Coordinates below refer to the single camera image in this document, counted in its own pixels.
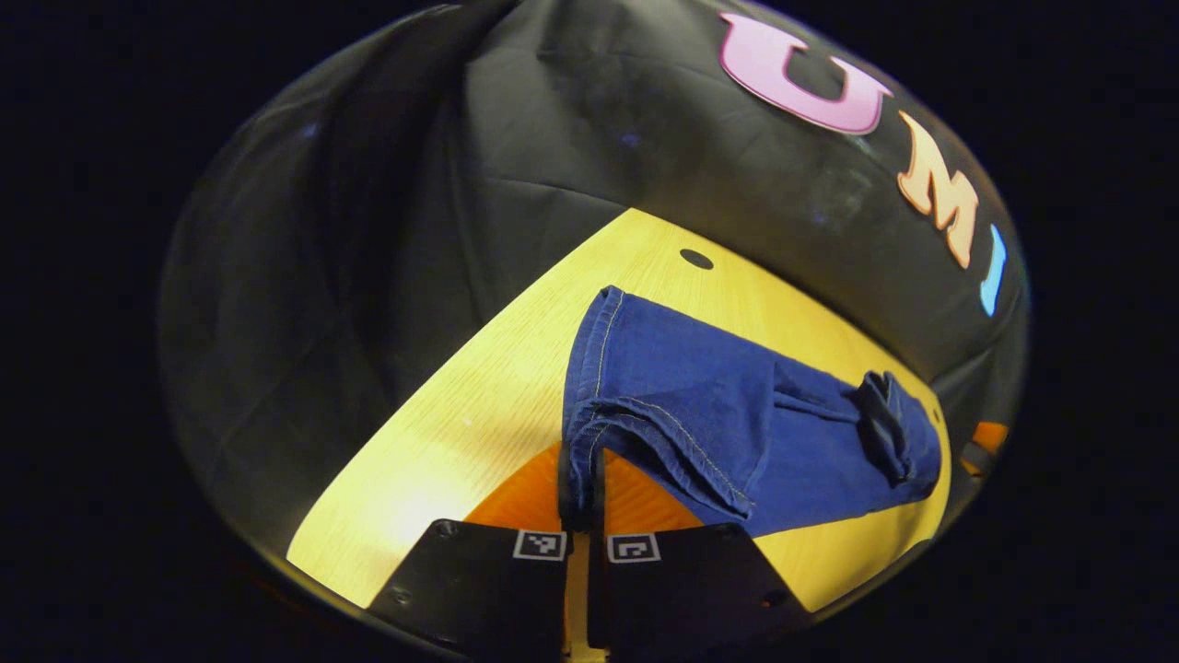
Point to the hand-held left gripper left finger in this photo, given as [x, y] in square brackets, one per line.
[479, 589]

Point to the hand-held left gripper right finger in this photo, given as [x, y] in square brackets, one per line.
[691, 589]

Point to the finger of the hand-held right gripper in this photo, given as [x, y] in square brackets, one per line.
[990, 436]

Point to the blue denim jeans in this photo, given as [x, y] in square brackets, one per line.
[718, 405]

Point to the black backdrop cloth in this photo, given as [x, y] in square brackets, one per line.
[414, 230]

